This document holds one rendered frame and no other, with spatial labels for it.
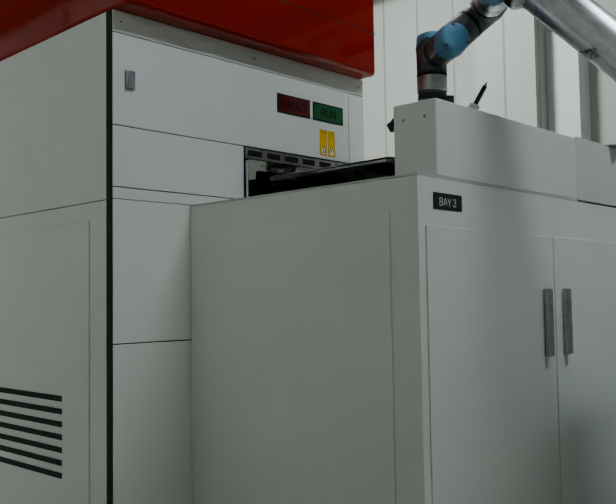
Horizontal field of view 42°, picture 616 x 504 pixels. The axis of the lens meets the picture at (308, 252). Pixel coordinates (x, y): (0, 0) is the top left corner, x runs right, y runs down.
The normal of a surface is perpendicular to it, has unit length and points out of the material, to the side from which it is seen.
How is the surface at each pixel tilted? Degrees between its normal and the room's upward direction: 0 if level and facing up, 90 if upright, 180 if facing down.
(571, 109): 90
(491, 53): 90
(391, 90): 90
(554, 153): 90
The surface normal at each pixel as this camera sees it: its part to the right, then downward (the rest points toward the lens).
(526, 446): 0.72, -0.05
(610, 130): -0.68, -0.03
